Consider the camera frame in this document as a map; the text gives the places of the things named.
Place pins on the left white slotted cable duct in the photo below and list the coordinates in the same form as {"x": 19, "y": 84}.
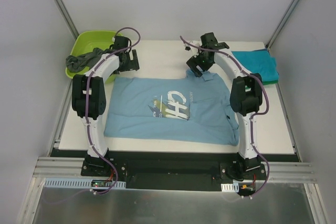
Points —
{"x": 83, "y": 183}

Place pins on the white slotted cable duct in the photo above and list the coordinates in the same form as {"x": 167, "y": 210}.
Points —
{"x": 83, "y": 183}
{"x": 230, "y": 188}

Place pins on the green folded t shirt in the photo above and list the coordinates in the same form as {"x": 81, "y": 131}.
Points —
{"x": 269, "y": 82}

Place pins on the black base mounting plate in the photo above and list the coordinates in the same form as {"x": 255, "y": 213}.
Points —
{"x": 173, "y": 171}

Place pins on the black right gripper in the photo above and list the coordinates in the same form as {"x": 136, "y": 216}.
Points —
{"x": 198, "y": 64}

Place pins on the left aluminium frame post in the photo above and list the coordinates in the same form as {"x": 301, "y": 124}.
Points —
{"x": 67, "y": 18}

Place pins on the grey crumpled t shirt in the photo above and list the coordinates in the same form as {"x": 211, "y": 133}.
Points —
{"x": 77, "y": 64}

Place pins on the aluminium frame post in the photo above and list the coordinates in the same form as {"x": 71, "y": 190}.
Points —
{"x": 283, "y": 22}
{"x": 67, "y": 18}

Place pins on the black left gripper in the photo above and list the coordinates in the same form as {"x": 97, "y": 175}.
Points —
{"x": 132, "y": 61}

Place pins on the right aluminium frame post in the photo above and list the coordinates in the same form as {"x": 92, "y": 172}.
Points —
{"x": 283, "y": 22}

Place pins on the light blue t shirt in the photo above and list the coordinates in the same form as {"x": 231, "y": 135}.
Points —
{"x": 192, "y": 109}

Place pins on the lime green plastic basin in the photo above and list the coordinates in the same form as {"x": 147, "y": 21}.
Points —
{"x": 90, "y": 43}

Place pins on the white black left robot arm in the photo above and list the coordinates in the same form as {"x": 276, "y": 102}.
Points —
{"x": 89, "y": 96}

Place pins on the front aluminium rail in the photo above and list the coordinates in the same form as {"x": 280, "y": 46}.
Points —
{"x": 280, "y": 172}

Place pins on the teal folded t shirt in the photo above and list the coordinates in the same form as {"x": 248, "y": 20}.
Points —
{"x": 260, "y": 62}

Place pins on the right white slotted cable duct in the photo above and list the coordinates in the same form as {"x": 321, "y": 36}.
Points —
{"x": 230, "y": 188}

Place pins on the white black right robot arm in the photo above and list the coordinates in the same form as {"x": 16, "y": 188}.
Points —
{"x": 246, "y": 97}

